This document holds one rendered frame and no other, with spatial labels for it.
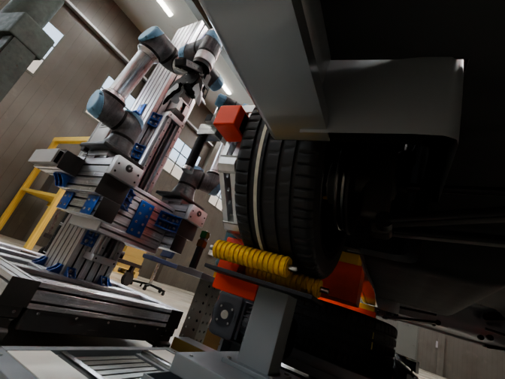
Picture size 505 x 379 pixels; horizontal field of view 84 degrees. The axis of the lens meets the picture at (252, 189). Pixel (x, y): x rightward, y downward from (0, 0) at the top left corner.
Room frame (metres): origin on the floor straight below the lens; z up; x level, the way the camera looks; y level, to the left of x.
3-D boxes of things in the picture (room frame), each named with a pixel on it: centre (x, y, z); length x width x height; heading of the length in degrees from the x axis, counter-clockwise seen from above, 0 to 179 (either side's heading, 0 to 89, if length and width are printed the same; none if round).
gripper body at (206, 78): (0.86, 0.33, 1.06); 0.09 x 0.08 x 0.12; 156
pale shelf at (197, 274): (1.74, 0.06, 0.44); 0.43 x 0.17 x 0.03; 149
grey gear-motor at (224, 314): (1.25, -0.22, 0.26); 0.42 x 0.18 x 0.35; 59
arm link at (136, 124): (1.30, 0.70, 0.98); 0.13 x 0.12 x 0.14; 142
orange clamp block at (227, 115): (0.73, 0.12, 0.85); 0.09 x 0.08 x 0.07; 149
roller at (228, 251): (0.85, -0.06, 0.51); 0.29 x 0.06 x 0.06; 59
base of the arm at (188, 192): (1.70, 0.40, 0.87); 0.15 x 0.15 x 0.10
